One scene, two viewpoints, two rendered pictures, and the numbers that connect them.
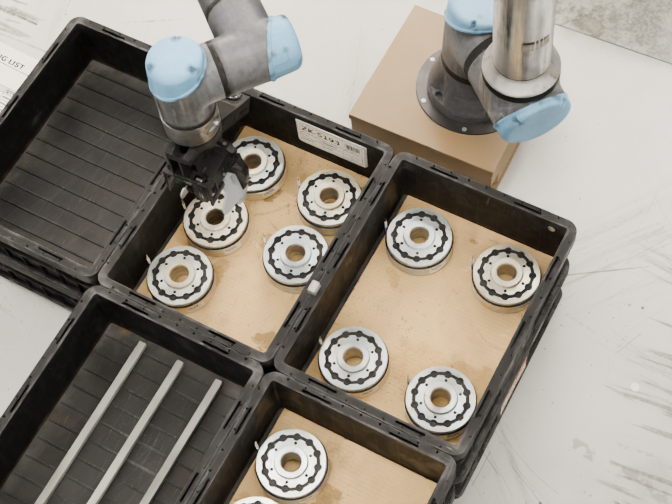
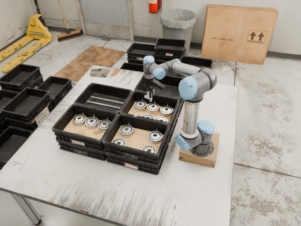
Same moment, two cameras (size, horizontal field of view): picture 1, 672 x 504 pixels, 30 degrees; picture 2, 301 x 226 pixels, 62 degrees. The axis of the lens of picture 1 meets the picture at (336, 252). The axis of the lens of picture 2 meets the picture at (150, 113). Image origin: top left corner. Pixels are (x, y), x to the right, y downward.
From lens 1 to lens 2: 1.43 m
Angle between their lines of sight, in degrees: 46
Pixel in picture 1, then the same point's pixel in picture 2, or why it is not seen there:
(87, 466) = (105, 102)
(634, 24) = not seen: outside the picture
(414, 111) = not seen: hidden behind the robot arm
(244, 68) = (151, 68)
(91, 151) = (165, 91)
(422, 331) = (135, 141)
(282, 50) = (156, 71)
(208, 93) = (146, 67)
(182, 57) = (148, 58)
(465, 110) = not seen: hidden behind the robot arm
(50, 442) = (109, 97)
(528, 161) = (191, 166)
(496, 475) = (113, 168)
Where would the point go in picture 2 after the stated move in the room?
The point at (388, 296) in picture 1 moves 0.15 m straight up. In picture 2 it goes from (142, 135) to (141, 120)
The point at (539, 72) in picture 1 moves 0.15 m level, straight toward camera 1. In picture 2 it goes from (185, 131) to (161, 132)
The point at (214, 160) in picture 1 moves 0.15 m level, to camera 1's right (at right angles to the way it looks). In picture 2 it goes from (147, 85) to (153, 97)
